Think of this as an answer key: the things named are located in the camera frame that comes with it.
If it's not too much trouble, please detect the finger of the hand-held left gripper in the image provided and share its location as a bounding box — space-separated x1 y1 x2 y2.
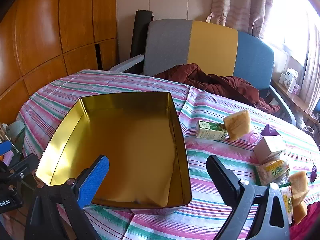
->
0 141 13 157
9 154 39 180

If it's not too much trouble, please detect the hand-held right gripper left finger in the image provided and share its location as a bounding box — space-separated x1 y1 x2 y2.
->
24 155 110 240

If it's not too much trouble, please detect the tall white box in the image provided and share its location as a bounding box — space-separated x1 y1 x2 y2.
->
287 76 298 93

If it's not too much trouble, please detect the maroon jacket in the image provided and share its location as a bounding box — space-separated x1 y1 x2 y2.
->
153 64 281 114

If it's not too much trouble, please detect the pale green container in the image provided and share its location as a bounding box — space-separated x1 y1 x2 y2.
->
6 121 25 153

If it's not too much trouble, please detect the pink bottle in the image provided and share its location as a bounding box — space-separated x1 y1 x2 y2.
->
246 131 263 144

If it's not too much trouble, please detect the red cloth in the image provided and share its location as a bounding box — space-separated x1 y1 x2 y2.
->
289 201 320 240

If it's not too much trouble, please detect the purple packet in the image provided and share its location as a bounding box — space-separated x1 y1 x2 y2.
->
260 124 279 138

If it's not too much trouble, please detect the small dark purple object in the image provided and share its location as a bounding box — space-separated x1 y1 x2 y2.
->
310 164 319 183

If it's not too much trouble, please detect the grey yellow blue sofa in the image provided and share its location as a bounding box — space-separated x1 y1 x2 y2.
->
109 19 298 128

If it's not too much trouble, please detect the white cardboard box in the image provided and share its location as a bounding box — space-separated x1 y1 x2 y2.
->
253 135 287 163

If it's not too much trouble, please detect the gold tin box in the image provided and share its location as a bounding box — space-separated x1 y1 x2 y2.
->
34 92 192 215

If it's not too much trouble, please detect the black rolled mat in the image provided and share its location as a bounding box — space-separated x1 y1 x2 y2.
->
129 10 153 74

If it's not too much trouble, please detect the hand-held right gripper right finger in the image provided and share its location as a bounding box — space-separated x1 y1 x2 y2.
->
206 155 290 240

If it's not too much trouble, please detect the green medicine box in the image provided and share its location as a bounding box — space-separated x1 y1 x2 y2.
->
195 120 229 142

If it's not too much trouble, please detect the patterned curtain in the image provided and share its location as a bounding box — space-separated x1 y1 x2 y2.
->
209 0 274 39
304 5 320 115

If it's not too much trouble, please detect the wooden desk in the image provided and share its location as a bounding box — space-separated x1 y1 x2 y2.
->
271 79 319 124

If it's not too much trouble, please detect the yellow green food packet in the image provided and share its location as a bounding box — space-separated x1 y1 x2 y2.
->
255 159 290 185
279 182 293 227

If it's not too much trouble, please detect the striped tablecloth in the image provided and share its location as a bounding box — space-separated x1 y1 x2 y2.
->
15 69 320 240

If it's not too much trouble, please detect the wooden wardrobe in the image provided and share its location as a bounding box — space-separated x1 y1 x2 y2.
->
0 0 119 128

